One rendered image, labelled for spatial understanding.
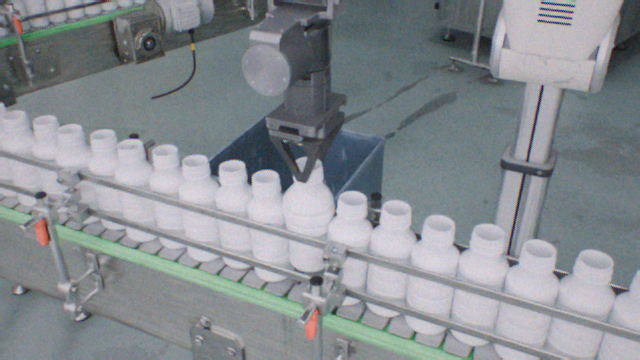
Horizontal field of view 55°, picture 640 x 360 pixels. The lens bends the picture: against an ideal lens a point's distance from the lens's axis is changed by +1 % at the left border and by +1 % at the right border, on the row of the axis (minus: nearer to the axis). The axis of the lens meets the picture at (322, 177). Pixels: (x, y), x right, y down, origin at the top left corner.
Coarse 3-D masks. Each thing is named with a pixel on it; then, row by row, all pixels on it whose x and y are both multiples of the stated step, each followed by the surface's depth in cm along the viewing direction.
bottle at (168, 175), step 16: (160, 160) 89; (176, 160) 91; (160, 176) 91; (176, 176) 91; (160, 192) 91; (176, 192) 91; (160, 208) 93; (176, 208) 93; (160, 224) 95; (176, 224) 94; (160, 240) 97
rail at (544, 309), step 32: (32, 160) 99; (32, 192) 103; (128, 192) 92; (128, 224) 96; (256, 224) 84; (224, 256) 90; (352, 256) 79; (480, 288) 73; (448, 320) 78; (576, 320) 69; (544, 352) 73
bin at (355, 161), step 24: (264, 120) 150; (240, 144) 142; (264, 144) 153; (336, 144) 146; (360, 144) 143; (216, 168) 134; (264, 168) 156; (288, 168) 156; (336, 168) 149; (360, 168) 128; (336, 192) 153; (360, 192) 132
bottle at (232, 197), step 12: (228, 168) 88; (240, 168) 88; (228, 180) 86; (240, 180) 86; (216, 192) 89; (228, 192) 86; (240, 192) 87; (252, 192) 88; (216, 204) 88; (228, 204) 86; (240, 204) 86; (240, 216) 87; (228, 228) 88; (240, 228) 88; (228, 240) 90; (240, 240) 89; (240, 252) 90; (252, 252) 91; (228, 264) 92; (240, 264) 92
